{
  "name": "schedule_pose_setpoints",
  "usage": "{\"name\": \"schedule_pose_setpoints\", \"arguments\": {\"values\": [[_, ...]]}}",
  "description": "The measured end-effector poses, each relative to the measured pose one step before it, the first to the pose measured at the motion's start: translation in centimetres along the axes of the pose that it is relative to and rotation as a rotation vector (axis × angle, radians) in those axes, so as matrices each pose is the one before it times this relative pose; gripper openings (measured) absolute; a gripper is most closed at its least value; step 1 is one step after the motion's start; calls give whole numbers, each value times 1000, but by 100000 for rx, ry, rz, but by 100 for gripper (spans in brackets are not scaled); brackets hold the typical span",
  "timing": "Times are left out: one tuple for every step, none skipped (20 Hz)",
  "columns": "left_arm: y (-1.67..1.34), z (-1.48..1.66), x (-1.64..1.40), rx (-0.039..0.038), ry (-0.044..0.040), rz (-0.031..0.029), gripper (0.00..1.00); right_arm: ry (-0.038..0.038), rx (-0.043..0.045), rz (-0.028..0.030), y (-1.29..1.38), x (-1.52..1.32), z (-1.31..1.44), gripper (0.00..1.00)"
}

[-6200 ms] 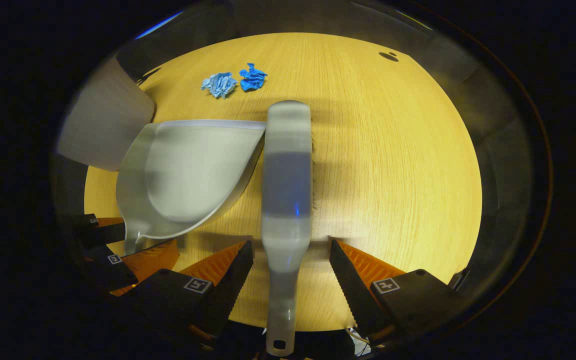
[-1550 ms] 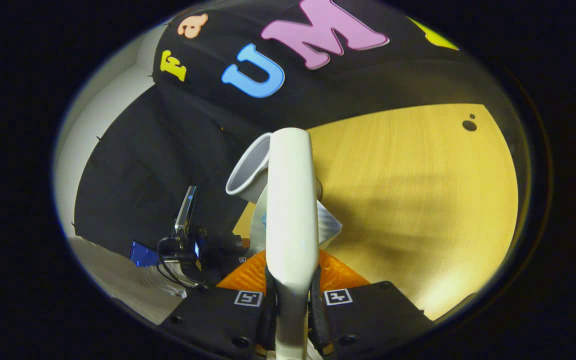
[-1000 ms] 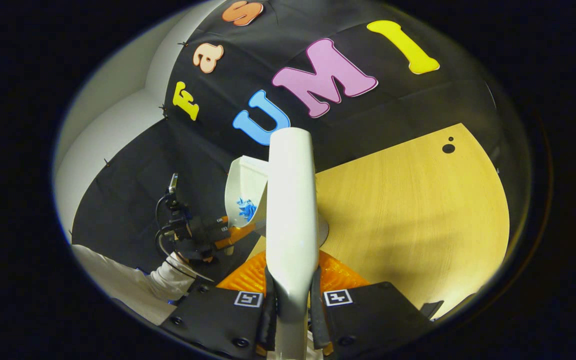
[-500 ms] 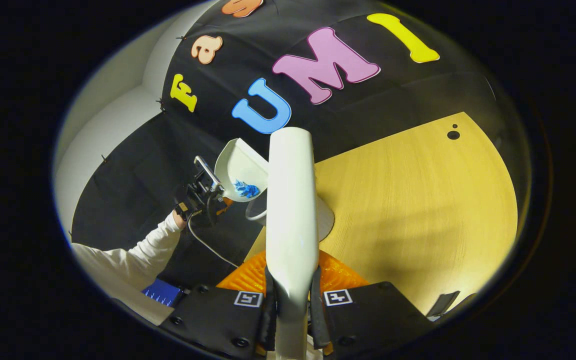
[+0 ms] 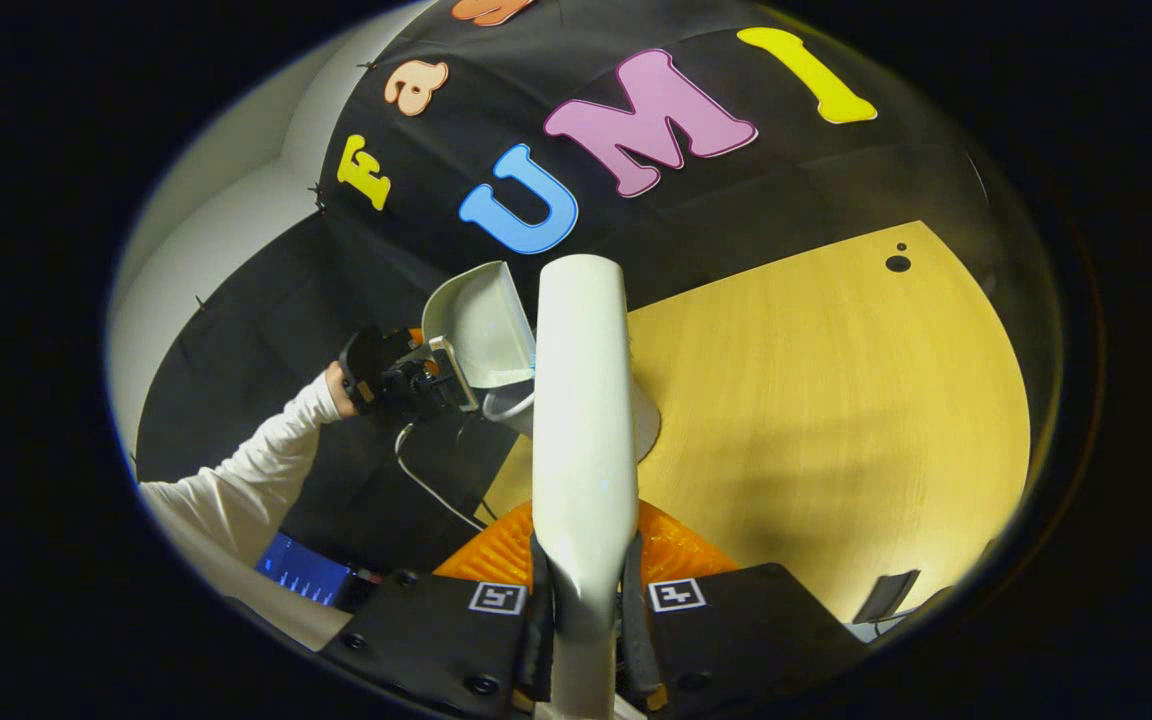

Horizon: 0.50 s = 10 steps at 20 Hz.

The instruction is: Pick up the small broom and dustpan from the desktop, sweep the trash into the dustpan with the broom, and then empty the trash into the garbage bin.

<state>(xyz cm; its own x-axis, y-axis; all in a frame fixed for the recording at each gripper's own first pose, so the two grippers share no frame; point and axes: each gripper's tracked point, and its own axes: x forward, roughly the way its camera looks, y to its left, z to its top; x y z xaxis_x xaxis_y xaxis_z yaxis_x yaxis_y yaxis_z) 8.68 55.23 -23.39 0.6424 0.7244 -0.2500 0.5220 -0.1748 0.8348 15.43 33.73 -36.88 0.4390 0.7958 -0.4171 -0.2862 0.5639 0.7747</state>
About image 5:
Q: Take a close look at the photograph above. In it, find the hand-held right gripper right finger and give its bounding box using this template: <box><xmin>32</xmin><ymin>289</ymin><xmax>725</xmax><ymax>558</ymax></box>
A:
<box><xmin>619</xmin><ymin>500</ymin><xmax>874</xmax><ymax>713</ymax></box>

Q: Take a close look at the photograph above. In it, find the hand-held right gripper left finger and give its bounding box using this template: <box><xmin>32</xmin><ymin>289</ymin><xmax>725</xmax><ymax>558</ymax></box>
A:
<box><xmin>319</xmin><ymin>500</ymin><xmax>555</xmax><ymax>719</ymax></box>

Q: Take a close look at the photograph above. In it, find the grey dustpan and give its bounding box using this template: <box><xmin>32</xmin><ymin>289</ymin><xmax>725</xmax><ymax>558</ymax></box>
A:
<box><xmin>421</xmin><ymin>261</ymin><xmax>538</xmax><ymax>391</ymax></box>

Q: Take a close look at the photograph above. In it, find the small grey broom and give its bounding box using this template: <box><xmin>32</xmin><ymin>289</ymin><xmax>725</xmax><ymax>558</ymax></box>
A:
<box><xmin>531</xmin><ymin>253</ymin><xmax>639</xmax><ymax>720</ymax></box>

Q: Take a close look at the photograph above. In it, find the white garbage bin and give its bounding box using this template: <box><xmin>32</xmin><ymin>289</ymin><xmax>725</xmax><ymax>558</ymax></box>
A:
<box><xmin>481</xmin><ymin>378</ymin><xmax>663</xmax><ymax>467</ymax></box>

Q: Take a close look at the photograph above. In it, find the wooden desktop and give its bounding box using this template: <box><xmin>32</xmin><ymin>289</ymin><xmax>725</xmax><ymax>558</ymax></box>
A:
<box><xmin>476</xmin><ymin>220</ymin><xmax>1032</xmax><ymax>626</ymax></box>

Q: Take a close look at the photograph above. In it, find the flat black device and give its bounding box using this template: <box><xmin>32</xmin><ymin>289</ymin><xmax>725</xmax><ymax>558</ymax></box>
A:
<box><xmin>853</xmin><ymin>569</ymin><xmax>923</xmax><ymax>627</ymax></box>

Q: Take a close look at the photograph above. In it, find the blue lit screen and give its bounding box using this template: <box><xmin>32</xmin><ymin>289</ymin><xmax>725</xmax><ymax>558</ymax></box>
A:
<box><xmin>256</xmin><ymin>531</ymin><xmax>355</xmax><ymax>609</ymax></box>

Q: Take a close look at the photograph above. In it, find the thin grey cable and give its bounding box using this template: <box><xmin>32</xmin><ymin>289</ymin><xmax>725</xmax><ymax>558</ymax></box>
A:
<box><xmin>393</xmin><ymin>418</ymin><xmax>489</xmax><ymax>533</ymax></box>

